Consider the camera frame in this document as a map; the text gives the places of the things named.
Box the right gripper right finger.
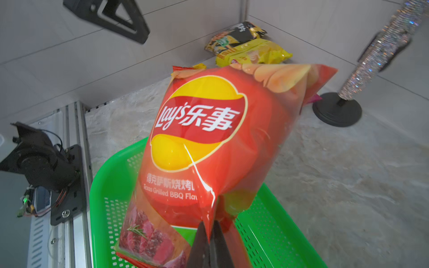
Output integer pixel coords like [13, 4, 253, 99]
[210, 221, 234, 268]

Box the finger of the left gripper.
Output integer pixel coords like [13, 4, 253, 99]
[63, 0, 150, 44]

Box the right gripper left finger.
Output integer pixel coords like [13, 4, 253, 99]
[186, 222, 210, 268]

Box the green plastic basket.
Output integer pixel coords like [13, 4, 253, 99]
[89, 138, 326, 268]

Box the small red chips bag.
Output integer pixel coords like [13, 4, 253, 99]
[115, 64, 337, 268]

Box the magenta tomato chips bag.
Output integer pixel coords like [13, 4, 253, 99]
[306, 94, 322, 104]

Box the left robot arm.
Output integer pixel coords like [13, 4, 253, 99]
[1, 0, 150, 191]

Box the black chips bag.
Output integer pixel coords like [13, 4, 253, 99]
[204, 21, 267, 55]

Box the yellow chips bag back left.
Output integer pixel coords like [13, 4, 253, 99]
[216, 39, 293, 67]

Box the left circuit board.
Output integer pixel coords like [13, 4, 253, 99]
[17, 185, 36, 218]

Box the microphone-like stand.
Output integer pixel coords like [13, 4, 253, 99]
[312, 1, 429, 127]

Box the aluminium front rail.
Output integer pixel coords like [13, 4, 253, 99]
[26, 102, 93, 268]

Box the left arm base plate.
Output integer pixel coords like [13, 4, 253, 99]
[50, 145, 86, 226]

